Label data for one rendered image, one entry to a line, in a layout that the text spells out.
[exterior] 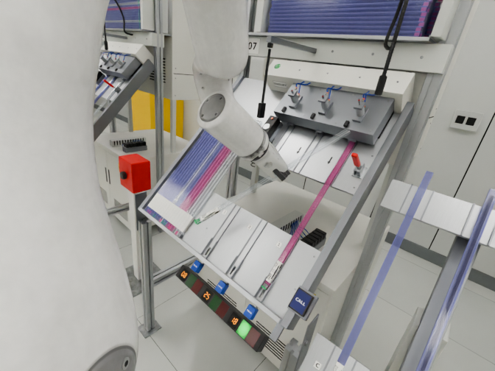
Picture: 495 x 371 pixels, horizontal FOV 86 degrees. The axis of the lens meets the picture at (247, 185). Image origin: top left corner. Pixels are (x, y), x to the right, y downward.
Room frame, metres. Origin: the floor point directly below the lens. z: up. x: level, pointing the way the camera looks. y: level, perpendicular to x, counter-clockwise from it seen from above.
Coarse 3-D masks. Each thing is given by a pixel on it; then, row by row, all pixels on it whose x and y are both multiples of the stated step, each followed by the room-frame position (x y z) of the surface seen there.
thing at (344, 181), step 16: (256, 80) 1.21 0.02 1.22; (240, 96) 1.17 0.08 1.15; (256, 96) 1.13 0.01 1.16; (272, 96) 1.09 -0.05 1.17; (256, 112) 1.06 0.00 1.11; (272, 112) 1.03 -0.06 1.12; (288, 128) 0.94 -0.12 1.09; (304, 128) 0.91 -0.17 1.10; (288, 144) 0.88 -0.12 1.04; (304, 144) 0.86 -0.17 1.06; (336, 144) 0.81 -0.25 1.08; (368, 144) 0.78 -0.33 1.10; (288, 160) 0.83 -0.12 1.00; (304, 160) 0.81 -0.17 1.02; (320, 160) 0.79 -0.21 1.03; (336, 160) 0.77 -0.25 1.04; (352, 160) 0.75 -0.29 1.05; (368, 160) 0.73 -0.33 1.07; (304, 176) 0.77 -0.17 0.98; (320, 176) 0.74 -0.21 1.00; (336, 176) 0.73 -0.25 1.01; (352, 176) 0.71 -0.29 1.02; (352, 192) 0.67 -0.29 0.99
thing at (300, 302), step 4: (300, 292) 0.47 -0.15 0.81; (304, 292) 0.47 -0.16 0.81; (296, 296) 0.47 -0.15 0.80; (300, 296) 0.46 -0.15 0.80; (304, 296) 0.46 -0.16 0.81; (308, 296) 0.46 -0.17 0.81; (292, 300) 0.46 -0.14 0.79; (296, 300) 0.46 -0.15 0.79; (300, 300) 0.46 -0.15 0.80; (304, 300) 0.45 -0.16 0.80; (308, 300) 0.45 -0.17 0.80; (292, 304) 0.45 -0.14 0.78; (296, 304) 0.45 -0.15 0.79; (300, 304) 0.45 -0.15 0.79; (304, 304) 0.45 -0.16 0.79; (296, 308) 0.45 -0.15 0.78; (300, 308) 0.44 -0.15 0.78; (304, 308) 0.44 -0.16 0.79; (300, 312) 0.44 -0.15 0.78
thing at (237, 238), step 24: (216, 216) 0.75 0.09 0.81; (240, 216) 0.72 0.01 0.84; (192, 240) 0.71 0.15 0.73; (216, 240) 0.68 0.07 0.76; (240, 240) 0.66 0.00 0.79; (264, 240) 0.64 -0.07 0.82; (288, 240) 0.62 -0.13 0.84; (216, 264) 0.62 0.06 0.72; (240, 264) 0.60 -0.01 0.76; (264, 264) 0.58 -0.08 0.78; (288, 264) 0.56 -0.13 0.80; (312, 264) 0.55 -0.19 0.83; (288, 288) 0.52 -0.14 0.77
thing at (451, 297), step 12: (492, 192) 0.48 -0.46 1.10; (492, 204) 0.47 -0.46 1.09; (480, 216) 0.45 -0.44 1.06; (480, 228) 0.44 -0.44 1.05; (468, 240) 0.43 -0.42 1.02; (468, 252) 0.41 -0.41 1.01; (468, 264) 0.40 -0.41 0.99; (456, 276) 0.39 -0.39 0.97; (456, 288) 0.38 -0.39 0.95; (444, 300) 0.37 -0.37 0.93; (444, 312) 0.35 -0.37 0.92; (444, 324) 0.34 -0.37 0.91; (432, 336) 0.33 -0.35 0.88; (432, 348) 0.32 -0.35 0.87; (420, 360) 0.31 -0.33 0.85
